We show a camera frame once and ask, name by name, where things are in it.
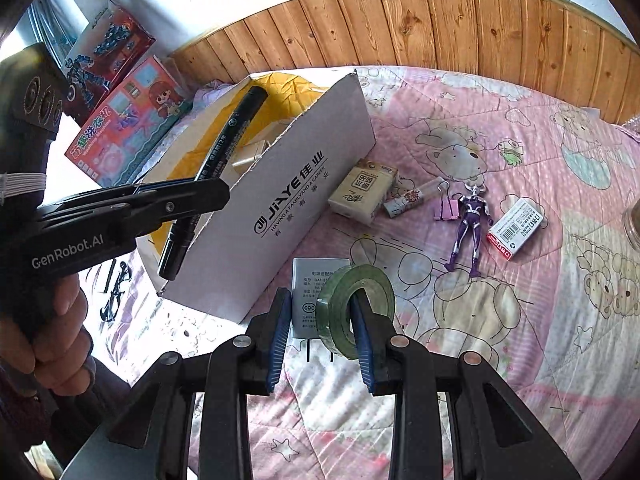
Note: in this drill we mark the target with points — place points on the red white staples box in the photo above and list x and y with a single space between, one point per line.
511 232

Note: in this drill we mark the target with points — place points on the green tape roll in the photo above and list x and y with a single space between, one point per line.
373 281

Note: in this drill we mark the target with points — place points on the red robot toy box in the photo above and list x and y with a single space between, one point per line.
106 51

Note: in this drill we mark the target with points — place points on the black eyeglasses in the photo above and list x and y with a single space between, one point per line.
107 285

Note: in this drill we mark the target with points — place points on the pink binder clip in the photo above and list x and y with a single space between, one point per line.
448 208

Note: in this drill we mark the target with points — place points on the white cardboard box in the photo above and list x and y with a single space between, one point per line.
236 252

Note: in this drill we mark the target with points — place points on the purple silver action figure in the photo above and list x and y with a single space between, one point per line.
472 208

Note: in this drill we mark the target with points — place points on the pink doll toy box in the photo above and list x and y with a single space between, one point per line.
119 137

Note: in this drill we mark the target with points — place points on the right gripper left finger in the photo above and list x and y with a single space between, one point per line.
269 333

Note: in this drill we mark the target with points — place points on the black marker pen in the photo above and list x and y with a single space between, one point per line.
182 231

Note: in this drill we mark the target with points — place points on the tan small box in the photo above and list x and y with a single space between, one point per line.
246 156

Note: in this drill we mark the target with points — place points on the beige tissue pack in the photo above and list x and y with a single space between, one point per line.
362 192

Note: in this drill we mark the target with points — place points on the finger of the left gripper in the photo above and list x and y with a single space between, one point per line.
133 210

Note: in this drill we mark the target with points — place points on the glass tea bottle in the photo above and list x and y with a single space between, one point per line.
631 224

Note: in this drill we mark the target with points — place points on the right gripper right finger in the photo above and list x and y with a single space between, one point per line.
372 331

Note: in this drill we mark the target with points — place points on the pink cartoon quilt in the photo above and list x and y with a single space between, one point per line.
559 321

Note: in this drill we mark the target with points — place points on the person's left hand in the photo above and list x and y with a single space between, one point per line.
58 354

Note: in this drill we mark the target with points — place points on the white power adapter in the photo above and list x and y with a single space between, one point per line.
315 304

